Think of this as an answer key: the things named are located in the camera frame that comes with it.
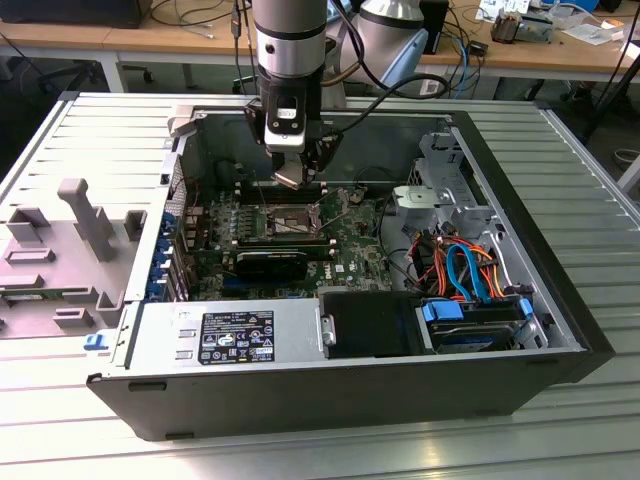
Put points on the grey metal disk bay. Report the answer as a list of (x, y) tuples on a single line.
[(420, 199)]

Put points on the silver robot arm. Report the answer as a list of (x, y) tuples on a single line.
[(287, 50)]

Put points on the metal locking lever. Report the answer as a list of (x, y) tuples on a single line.
[(260, 190), (285, 225)]

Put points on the CPU socket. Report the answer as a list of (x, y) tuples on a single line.
[(295, 215)]

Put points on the grey parts rack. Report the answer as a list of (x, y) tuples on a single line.
[(50, 305)]

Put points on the blue expansion slot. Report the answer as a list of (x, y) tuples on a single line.
[(240, 289)]

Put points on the green RAM stick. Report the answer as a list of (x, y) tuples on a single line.
[(22, 297)]

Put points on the black RAM slot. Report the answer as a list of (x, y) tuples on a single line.
[(247, 191), (247, 195), (247, 184), (247, 188)]

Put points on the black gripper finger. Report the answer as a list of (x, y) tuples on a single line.
[(255, 120), (325, 150)]

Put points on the finned metal cooler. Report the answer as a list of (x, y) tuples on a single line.
[(505, 27)]

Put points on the silver drive cage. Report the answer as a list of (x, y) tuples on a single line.
[(445, 160)]

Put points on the blue plastic clip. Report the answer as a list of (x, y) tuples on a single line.
[(95, 342)]

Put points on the white power strip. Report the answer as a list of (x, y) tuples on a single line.
[(429, 89)]

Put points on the blue card retention clip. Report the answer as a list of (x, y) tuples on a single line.
[(156, 290), (169, 221), (161, 257)]

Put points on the black tripod leg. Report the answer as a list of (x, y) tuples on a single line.
[(612, 95)]

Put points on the green motherboard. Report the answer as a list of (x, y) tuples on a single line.
[(350, 240)]

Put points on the wooden desk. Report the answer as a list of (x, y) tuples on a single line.
[(150, 37)]

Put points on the grey metal box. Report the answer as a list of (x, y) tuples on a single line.
[(537, 30)]

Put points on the small black adapter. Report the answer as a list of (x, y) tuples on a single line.
[(477, 48)]

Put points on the black office chair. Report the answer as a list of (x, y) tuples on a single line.
[(70, 75)]

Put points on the silver latch bracket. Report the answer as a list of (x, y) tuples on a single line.
[(328, 331)]

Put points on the black PC case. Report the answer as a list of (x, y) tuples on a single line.
[(300, 400)]

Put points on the black equipment box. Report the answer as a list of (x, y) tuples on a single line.
[(75, 12)]

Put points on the silver CPU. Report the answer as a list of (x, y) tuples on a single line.
[(290, 179)]

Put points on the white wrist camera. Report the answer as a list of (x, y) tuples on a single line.
[(284, 142)]

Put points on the silver power supply unit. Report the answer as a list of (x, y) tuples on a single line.
[(160, 330)]

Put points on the blue disk carrier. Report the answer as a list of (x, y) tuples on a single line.
[(442, 312)]

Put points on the black graphics card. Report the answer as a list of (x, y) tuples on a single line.
[(270, 267)]

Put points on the white paper sheet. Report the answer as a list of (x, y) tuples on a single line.
[(590, 32)]

